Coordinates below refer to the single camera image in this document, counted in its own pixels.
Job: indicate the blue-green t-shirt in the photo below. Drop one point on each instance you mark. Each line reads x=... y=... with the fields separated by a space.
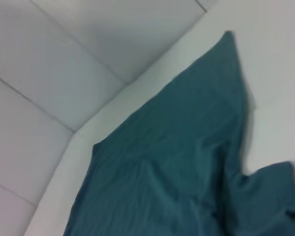
x=167 y=159

